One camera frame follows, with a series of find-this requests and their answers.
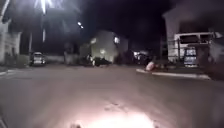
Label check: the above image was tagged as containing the grey asphalt road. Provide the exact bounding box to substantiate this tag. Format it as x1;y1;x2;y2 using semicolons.
0;63;224;128

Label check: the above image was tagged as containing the white building with balcony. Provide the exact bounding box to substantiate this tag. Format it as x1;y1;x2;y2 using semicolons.
161;1;224;67

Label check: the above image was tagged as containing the white car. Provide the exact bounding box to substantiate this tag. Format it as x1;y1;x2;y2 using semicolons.
29;51;47;67

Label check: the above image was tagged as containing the street lamp pole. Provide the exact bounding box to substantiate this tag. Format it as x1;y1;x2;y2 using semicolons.
39;0;48;44

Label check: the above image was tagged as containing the pale concrete kerb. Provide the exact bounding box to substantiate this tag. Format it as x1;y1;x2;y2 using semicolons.
135;68;212;81

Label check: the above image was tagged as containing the pale building with lit window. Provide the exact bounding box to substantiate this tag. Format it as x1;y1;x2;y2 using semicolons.
79;29;130;65

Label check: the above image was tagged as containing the pale wall with gate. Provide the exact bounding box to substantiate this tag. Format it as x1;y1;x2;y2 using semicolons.
0;19;23;66

